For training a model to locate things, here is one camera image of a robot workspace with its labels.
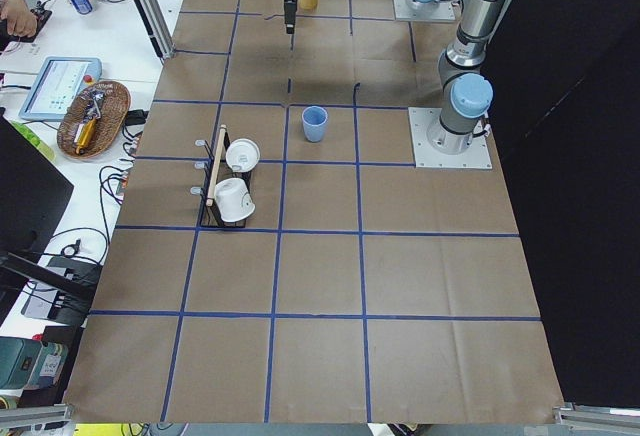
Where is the blue plastic cup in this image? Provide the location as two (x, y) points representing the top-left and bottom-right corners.
(301, 106), (328, 143)

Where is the person hand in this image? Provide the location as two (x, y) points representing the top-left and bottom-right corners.
(1, 0), (38, 38)

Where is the white mug far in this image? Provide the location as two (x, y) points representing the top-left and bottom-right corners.
(225, 138), (260, 173)

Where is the white mug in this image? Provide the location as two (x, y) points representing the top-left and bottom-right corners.
(214, 178), (256, 223)
(225, 138), (260, 173)

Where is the wicker basket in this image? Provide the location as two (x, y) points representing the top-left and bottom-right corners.
(57, 80), (130, 159)

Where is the white mug near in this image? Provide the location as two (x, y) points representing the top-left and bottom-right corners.
(214, 178), (256, 223)

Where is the yellow tool in basket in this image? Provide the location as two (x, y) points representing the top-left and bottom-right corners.
(75, 95), (102, 155)

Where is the teach pendant tablet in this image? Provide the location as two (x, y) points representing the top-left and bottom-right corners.
(19, 57), (102, 122)

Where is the black monitor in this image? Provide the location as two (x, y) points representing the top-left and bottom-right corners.
(1, 119), (74, 319)

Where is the aluminium frame post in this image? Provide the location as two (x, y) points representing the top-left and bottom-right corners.
(133, 0), (175, 61)

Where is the black wire cup rack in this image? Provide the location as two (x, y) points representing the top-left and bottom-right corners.
(190, 124), (260, 229)

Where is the wooden rack handle rod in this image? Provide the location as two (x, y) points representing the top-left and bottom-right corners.
(205, 124), (227, 207)

